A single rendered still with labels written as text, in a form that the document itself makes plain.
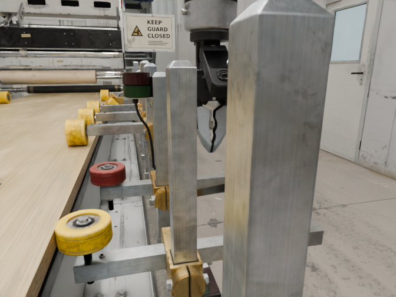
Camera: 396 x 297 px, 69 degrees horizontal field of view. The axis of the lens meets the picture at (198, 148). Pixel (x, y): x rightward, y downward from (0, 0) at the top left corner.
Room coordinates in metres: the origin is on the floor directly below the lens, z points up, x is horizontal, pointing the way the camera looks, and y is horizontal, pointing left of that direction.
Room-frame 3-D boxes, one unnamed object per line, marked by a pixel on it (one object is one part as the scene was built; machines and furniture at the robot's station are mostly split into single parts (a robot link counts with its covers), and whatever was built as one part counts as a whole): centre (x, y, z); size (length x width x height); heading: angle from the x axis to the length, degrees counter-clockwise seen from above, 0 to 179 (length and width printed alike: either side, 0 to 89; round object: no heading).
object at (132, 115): (1.16, 0.19, 0.95); 0.50 x 0.04 x 0.04; 104
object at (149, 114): (0.87, 0.14, 0.90); 0.03 x 0.03 x 0.48; 14
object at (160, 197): (0.65, 0.09, 0.85); 0.13 x 0.06 x 0.05; 14
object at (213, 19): (0.54, -0.02, 1.21); 0.10 x 0.09 x 0.05; 103
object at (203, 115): (0.54, -0.01, 1.02); 0.06 x 0.03 x 0.09; 13
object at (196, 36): (0.55, -0.02, 1.13); 0.09 x 0.08 x 0.12; 13
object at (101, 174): (0.64, 0.21, 0.85); 0.08 x 0.08 x 0.11
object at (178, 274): (0.41, 0.03, 0.82); 0.13 x 0.06 x 0.05; 14
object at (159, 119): (0.63, 0.08, 0.88); 0.03 x 0.03 x 0.48; 14
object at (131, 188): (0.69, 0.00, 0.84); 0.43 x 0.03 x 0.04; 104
